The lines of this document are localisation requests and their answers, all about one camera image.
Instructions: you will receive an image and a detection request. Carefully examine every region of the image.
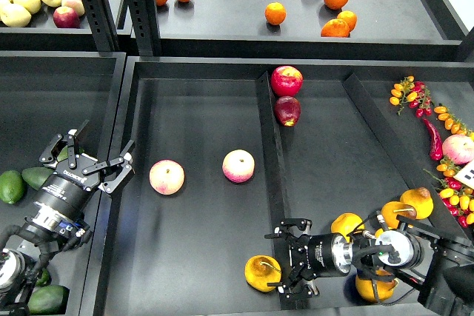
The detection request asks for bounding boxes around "pink apple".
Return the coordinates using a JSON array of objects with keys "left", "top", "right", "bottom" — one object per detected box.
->
[
  {"left": 222, "top": 149, "right": 255, "bottom": 184},
  {"left": 149, "top": 160, "right": 185, "bottom": 195}
]

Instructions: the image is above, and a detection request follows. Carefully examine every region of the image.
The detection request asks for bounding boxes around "light green avocado far left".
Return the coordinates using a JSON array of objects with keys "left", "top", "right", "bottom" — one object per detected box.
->
[{"left": 0, "top": 170, "right": 26, "bottom": 204}]

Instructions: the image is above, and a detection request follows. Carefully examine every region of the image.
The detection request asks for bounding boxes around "dark red apple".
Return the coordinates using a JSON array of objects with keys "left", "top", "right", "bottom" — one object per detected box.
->
[{"left": 274, "top": 96, "right": 301, "bottom": 127}]

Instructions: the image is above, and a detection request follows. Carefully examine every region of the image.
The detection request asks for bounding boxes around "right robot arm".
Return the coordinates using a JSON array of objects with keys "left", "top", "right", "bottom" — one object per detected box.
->
[{"left": 266, "top": 212, "right": 473, "bottom": 315}]

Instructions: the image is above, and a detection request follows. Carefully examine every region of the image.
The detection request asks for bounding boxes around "black bin divider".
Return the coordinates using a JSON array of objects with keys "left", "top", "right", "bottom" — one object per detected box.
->
[{"left": 255, "top": 70, "right": 304, "bottom": 311}]

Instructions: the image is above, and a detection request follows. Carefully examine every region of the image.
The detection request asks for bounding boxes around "white label card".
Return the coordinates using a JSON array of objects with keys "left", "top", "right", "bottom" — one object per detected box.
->
[{"left": 454, "top": 161, "right": 474, "bottom": 189}]

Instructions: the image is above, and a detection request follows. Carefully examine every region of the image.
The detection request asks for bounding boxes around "dark avocado left bin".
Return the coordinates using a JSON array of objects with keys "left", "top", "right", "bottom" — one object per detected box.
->
[{"left": 21, "top": 167, "right": 53, "bottom": 190}]

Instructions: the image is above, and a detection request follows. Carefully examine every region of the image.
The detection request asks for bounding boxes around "black perforated shelf post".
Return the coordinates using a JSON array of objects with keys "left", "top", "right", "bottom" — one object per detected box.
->
[{"left": 126, "top": 0, "right": 162, "bottom": 57}]

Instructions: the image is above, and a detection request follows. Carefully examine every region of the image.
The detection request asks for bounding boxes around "yellow pear bottom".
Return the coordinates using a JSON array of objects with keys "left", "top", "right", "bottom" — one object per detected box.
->
[{"left": 355, "top": 271, "right": 398, "bottom": 303}]

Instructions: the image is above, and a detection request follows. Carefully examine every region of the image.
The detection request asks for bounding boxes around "yellow pear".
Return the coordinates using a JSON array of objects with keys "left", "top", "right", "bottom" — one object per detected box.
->
[
  {"left": 330, "top": 212, "right": 365, "bottom": 242},
  {"left": 381, "top": 201, "right": 417, "bottom": 229},
  {"left": 244, "top": 255, "right": 281, "bottom": 292},
  {"left": 355, "top": 271, "right": 398, "bottom": 303},
  {"left": 400, "top": 187, "right": 434, "bottom": 220}
]

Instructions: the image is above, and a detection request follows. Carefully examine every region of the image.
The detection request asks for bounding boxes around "black diagonal divider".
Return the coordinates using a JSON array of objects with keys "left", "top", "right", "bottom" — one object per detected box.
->
[{"left": 343, "top": 73, "right": 473, "bottom": 252}]

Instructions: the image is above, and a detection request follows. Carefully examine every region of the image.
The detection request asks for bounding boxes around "pink apple right bin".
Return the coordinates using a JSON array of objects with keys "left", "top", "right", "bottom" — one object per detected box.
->
[{"left": 442, "top": 135, "right": 473, "bottom": 165}]

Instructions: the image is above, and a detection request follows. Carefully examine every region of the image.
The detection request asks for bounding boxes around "cherry tomato bunch lower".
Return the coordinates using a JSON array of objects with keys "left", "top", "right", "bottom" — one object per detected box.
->
[{"left": 425, "top": 156, "right": 473, "bottom": 228}]

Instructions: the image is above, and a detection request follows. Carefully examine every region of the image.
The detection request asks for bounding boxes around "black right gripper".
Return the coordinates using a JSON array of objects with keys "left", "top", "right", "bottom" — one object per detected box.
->
[{"left": 264, "top": 218, "right": 347, "bottom": 300}]

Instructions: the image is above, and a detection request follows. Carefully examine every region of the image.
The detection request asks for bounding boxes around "red chili pepper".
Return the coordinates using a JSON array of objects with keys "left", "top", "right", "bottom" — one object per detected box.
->
[{"left": 422, "top": 118, "right": 444, "bottom": 161}]

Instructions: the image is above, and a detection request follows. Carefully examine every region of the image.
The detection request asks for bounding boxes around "black bin tray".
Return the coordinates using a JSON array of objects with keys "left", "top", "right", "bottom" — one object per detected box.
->
[
  {"left": 92, "top": 57, "right": 473, "bottom": 315},
  {"left": 1, "top": 51, "right": 126, "bottom": 315}
]

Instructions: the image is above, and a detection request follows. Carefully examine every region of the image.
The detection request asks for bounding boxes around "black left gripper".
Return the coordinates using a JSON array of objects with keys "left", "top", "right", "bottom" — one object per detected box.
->
[{"left": 33, "top": 120, "right": 135, "bottom": 221}]

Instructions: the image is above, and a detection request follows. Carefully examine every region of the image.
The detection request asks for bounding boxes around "green avocado top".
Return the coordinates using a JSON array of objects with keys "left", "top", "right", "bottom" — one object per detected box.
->
[{"left": 56, "top": 147, "right": 84, "bottom": 162}]

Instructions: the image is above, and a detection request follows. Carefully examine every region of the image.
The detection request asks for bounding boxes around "pale yellow apple front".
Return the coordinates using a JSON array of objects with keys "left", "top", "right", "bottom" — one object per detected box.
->
[{"left": 1, "top": 4, "right": 32, "bottom": 27}]

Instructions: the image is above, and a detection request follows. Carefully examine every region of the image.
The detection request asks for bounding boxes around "pink peach on shelf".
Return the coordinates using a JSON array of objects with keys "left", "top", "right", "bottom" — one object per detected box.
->
[{"left": 61, "top": 0, "right": 85, "bottom": 17}]

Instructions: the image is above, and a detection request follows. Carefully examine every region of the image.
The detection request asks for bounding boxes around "black middle bin tray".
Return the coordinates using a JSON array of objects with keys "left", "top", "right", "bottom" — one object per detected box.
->
[{"left": 92, "top": 57, "right": 473, "bottom": 315}]

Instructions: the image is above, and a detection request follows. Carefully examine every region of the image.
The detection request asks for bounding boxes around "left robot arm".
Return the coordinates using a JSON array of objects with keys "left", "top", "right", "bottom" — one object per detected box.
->
[{"left": 1, "top": 125, "right": 136, "bottom": 315}]

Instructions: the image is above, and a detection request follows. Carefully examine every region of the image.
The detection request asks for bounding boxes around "dark avocado bottom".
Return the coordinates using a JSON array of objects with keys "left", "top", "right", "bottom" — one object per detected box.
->
[{"left": 27, "top": 285, "right": 70, "bottom": 315}]

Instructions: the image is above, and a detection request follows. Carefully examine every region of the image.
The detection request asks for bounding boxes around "black left bin tray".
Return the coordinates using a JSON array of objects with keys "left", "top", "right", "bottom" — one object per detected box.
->
[{"left": 1, "top": 51, "right": 126, "bottom": 315}]

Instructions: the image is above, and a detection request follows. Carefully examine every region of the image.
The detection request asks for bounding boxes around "bright red apple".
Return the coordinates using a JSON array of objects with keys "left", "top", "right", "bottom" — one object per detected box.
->
[{"left": 270, "top": 66, "right": 304, "bottom": 97}]

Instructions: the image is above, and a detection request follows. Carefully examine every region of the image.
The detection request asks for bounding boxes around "red apple on shelf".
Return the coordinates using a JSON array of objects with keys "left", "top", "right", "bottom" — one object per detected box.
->
[{"left": 53, "top": 6, "right": 81, "bottom": 28}]

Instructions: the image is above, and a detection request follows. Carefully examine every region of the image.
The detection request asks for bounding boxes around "pink apple centre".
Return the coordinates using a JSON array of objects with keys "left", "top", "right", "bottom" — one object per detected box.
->
[{"left": 222, "top": 149, "right": 255, "bottom": 184}]

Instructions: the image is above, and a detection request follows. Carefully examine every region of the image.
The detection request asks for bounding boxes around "pink apple left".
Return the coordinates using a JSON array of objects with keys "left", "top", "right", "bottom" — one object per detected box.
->
[{"left": 149, "top": 160, "right": 185, "bottom": 195}]

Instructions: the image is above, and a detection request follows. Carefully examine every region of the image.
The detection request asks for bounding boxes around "dark green avocado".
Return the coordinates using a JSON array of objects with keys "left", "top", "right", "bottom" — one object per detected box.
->
[{"left": 36, "top": 268, "right": 51, "bottom": 287}]

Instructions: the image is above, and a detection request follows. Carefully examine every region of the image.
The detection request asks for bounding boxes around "black perforated left post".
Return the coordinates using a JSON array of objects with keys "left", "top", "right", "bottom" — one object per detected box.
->
[{"left": 82, "top": 0, "right": 119, "bottom": 52}]

